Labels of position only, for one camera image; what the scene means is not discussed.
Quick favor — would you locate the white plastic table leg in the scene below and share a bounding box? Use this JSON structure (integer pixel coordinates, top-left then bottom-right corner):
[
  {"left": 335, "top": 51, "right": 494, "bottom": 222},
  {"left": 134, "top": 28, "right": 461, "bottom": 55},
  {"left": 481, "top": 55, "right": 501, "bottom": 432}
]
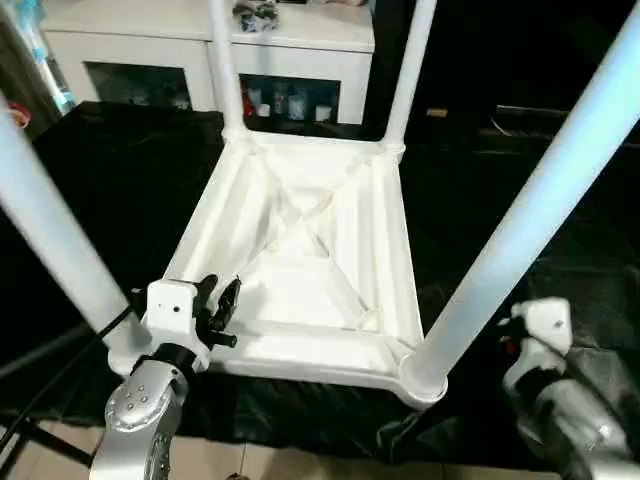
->
[
  {"left": 206, "top": 0, "right": 247, "bottom": 143},
  {"left": 384, "top": 0, "right": 439, "bottom": 157},
  {"left": 0, "top": 95, "right": 153, "bottom": 376},
  {"left": 400, "top": 5, "right": 640, "bottom": 406}
]

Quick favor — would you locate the black plastic mat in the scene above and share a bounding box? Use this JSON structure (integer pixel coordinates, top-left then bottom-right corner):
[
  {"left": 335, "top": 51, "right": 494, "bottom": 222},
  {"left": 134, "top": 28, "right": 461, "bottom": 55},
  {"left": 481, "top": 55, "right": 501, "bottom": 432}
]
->
[{"left": 0, "top": 100, "right": 640, "bottom": 473}]

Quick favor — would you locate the white cabinet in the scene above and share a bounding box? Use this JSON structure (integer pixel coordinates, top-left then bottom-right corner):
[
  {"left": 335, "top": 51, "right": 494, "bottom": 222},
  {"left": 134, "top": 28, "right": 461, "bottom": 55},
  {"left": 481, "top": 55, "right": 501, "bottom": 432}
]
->
[{"left": 40, "top": 0, "right": 377, "bottom": 126}]

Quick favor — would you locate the grey crumpled bundle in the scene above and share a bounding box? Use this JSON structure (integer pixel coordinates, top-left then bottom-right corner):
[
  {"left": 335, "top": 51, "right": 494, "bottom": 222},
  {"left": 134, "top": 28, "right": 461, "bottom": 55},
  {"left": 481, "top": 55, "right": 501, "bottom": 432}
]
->
[{"left": 232, "top": 0, "right": 280, "bottom": 33}]

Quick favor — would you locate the black metal bar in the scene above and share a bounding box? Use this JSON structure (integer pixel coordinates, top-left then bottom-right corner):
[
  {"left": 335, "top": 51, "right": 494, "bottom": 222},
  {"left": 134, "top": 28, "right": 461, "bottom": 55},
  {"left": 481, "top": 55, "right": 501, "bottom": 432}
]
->
[{"left": 494, "top": 103, "right": 640, "bottom": 143}]

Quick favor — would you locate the black metal stand frame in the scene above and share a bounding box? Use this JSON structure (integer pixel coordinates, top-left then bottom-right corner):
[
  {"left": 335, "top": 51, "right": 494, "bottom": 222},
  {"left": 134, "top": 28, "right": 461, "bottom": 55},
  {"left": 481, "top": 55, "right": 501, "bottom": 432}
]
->
[{"left": 0, "top": 420, "right": 43, "bottom": 480}]

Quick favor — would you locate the red wire hanger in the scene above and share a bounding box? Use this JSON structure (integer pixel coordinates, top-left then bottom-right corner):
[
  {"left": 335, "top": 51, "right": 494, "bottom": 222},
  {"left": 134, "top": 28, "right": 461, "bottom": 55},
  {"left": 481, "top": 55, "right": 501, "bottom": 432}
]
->
[{"left": 8, "top": 103, "right": 33, "bottom": 129}]

